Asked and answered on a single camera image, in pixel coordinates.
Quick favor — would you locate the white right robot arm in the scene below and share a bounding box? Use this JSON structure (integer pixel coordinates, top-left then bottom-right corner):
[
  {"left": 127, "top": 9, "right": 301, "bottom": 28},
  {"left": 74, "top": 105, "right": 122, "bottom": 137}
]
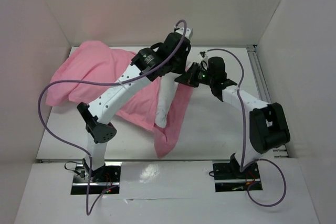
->
[{"left": 175, "top": 57, "right": 290, "bottom": 178}]

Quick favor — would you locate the aluminium frame rail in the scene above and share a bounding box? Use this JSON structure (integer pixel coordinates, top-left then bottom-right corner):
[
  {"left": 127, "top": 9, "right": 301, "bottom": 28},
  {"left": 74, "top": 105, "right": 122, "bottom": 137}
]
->
[{"left": 247, "top": 45, "right": 289, "bottom": 158}]

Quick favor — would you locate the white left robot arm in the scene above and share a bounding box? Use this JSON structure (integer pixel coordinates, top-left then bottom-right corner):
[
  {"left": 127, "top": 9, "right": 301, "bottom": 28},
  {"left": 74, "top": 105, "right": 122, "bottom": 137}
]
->
[{"left": 77, "top": 28, "right": 193, "bottom": 182}]

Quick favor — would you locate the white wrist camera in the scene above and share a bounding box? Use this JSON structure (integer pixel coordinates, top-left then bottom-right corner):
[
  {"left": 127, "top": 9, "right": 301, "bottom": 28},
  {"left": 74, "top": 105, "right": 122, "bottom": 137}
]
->
[
  {"left": 198, "top": 51, "right": 209, "bottom": 63},
  {"left": 174, "top": 27, "right": 193, "bottom": 40}
]

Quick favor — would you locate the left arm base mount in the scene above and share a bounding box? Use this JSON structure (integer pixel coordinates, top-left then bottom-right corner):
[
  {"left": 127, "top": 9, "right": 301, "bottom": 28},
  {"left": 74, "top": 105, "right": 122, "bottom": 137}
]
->
[{"left": 64, "top": 161, "right": 121, "bottom": 195}]

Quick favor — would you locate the white pillow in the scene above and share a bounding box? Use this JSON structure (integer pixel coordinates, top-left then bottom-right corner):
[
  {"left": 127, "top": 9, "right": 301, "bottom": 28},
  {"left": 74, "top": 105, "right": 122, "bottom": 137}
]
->
[{"left": 155, "top": 72, "right": 192, "bottom": 128}]

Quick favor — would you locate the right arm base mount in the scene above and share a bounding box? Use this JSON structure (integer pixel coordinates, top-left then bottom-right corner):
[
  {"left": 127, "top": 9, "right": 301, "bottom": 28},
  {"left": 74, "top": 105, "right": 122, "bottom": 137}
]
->
[{"left": 208, "top": 163, "right": 263, "bottom": 193}]

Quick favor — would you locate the pink satin pillowcase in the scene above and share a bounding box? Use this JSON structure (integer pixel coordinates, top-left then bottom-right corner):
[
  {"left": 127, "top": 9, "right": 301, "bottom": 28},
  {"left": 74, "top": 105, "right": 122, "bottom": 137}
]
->
[{"left": 46, "top": 41, "right": 193, "bottom": 158}]

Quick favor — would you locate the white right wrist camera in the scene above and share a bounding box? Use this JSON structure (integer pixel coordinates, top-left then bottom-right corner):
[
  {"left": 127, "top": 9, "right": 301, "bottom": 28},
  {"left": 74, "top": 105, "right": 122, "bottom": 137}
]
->
[{"left": 198, "top": 51, "right": 209, "bottom": 63}]

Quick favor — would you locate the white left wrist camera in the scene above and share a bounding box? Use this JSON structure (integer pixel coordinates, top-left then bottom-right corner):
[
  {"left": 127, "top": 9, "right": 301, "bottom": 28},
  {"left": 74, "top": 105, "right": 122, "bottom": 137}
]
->
[{"left": 174, "top": 27, "right": 193, "bottom": 40}]

